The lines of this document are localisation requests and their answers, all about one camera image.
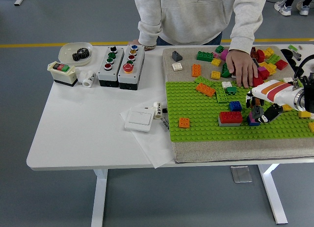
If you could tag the person's right hand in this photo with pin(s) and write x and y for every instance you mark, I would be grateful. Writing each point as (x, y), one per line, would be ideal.
(133, 41)

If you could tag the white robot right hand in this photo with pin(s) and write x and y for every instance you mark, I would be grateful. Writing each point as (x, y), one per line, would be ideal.
(274, 93)

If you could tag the person's left hand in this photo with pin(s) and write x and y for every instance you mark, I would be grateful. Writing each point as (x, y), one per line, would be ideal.
(241, 65)

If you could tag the dark green long brick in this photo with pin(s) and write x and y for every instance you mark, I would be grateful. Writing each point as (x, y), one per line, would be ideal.
(224, 72)

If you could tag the dark grey sloped brick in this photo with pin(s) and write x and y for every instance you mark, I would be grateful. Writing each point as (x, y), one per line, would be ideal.
(256, 111)
(176, 56)

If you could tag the blue square brick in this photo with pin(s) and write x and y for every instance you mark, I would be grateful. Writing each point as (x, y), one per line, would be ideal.
(235, 106)
(252, 125)

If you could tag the person's left forearm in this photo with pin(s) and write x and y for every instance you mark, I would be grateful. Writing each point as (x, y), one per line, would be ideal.
(246, 23)

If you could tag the person's right forearm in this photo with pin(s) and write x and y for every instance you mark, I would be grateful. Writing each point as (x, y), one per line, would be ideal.
(149, 30)

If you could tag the grey long brick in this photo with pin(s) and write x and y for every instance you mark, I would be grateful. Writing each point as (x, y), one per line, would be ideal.
(256, 63)
(228, 125)

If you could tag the brown brick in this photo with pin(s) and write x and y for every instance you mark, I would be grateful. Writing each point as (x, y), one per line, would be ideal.
(253, 51)

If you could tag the large red brick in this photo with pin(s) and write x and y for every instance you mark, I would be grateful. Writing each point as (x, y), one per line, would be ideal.
(259, 80)

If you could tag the yellow flat brick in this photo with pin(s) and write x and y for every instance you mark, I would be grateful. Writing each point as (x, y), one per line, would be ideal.
(287, 108)

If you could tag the white square brick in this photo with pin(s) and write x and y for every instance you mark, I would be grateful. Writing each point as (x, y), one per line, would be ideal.
(177, 66)
(226, 84)

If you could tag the yellow square brick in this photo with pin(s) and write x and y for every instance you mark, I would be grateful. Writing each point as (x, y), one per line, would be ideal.
(216, 75)

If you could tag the small pink brick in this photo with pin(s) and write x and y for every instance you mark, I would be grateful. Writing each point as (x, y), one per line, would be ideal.
(216, 54)

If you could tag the small dark green brick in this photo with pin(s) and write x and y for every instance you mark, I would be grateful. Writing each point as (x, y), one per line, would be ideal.
(231, 90)

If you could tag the magenta square brick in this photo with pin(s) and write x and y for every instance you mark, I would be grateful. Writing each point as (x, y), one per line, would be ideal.
(251, 120)

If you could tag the lime green long brick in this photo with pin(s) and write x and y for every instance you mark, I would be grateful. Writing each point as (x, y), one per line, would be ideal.
(203, 80)
(221, 96)

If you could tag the orange long brick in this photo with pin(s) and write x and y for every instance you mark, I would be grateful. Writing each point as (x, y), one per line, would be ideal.
(205, 90)

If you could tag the red long brick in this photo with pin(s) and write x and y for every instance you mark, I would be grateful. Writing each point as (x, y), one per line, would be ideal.
(230, 117)

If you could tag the orange square brick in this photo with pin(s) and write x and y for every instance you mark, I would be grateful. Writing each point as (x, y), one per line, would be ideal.
(184, 123)

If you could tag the grey emergency-stop control box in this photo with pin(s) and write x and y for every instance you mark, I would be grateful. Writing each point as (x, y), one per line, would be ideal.
(137, 65)

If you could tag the grey metal part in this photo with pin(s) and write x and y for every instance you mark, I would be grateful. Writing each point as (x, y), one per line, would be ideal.
(296, 55)

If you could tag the grey four-button control box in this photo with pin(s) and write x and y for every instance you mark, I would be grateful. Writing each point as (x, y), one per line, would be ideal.
(103, 75)

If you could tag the small green piece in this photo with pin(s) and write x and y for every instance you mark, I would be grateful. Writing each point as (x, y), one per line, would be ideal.
(292, 47)

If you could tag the black gear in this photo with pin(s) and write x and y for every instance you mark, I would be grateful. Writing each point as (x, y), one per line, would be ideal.
(81, 55)

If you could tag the white pipe tee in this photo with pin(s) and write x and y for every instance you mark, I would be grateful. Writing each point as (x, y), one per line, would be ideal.
(88, 80)

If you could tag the white plastic bowl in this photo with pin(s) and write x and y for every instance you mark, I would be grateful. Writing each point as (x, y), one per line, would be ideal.
(66, 53)

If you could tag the background person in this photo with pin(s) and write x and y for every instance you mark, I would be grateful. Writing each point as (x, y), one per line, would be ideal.
(284, 8)

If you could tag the small white pipe fitting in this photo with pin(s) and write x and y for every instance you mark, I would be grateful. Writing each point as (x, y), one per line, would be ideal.
(157, 112)

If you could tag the grey-brown mat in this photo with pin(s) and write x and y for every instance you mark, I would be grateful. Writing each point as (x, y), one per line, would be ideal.
(220, 150)

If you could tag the green studded baseplate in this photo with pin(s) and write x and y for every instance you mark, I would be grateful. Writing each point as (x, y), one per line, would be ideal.
(196, 133)

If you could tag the silver floor plate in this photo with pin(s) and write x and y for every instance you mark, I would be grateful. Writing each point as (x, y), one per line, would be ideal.
(241, 174)

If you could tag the white label strip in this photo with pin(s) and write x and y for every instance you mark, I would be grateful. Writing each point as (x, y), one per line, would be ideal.
(164, 125)

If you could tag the yellow floor tape line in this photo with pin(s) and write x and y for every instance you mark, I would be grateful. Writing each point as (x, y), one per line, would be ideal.
(36, 45)

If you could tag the white table leg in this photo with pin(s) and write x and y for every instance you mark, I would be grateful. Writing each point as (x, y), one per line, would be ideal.
(99, 200)
(272, 192)

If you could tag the white paper sheet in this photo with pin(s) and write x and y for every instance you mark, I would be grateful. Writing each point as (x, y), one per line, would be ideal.
(152, 148)

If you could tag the white wall switch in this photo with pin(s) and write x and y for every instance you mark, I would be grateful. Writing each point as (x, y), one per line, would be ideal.
(138, 120)

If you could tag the cream switch box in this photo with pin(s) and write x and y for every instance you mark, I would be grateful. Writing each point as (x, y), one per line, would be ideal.
(62, 76)

